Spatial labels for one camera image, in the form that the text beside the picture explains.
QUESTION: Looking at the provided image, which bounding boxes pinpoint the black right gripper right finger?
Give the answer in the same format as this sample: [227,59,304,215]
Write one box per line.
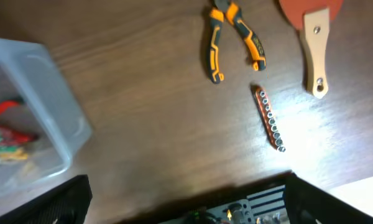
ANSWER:
[283,174,373,224]

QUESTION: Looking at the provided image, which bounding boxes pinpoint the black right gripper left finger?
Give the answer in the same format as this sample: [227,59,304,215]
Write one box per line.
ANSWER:
[0,174,92,224]

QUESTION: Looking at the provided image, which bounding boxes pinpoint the clear plastic container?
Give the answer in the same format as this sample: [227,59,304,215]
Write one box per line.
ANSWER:
[0,39,93,197]

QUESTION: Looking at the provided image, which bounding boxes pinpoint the strip of screwdriver bits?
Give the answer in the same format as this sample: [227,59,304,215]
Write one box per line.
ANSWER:
[251,85,286,152]

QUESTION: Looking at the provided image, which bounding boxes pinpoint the red handled cutting pliers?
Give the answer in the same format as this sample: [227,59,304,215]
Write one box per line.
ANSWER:
[0,98,39,144]

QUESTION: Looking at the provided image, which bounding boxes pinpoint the orange handled needle-nose pliers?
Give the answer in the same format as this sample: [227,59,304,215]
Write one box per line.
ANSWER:
[206,0,267,85]

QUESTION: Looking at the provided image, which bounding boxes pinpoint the scraper with wooden handle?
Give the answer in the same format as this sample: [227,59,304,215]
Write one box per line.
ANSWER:
[278,0,344,100]

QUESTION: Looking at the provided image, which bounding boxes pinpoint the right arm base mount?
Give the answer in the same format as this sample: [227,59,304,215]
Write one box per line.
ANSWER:
[161,185,290,224]

